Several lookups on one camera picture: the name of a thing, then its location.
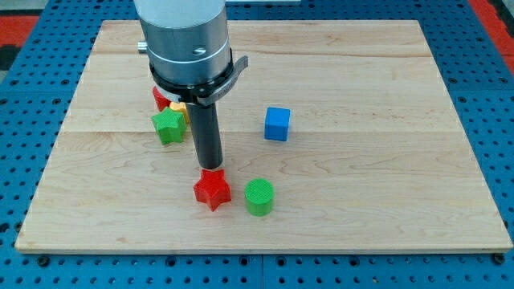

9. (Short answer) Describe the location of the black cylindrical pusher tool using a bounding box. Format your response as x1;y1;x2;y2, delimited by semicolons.
186;104;223;169

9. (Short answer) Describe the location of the blue cube block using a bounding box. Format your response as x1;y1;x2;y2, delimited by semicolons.
264;107;291;141

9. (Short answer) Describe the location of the green cylinder block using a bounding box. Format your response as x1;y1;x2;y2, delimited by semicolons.
244;178;275;217

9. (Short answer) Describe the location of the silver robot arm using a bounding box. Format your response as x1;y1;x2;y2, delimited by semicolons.
133;0;248;106

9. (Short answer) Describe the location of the red block behind arm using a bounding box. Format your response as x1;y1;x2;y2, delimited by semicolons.
152;86;171;112

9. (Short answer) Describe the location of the yellow hexagon block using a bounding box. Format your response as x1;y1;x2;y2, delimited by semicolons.
169;102;190;124

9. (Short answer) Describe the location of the green star block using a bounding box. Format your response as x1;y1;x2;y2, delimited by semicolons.
151;107;186;145

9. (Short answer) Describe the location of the red star block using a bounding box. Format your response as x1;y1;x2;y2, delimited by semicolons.
194;169;231;211

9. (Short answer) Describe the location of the wooden board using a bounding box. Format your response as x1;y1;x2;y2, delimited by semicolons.
15;20;512;254

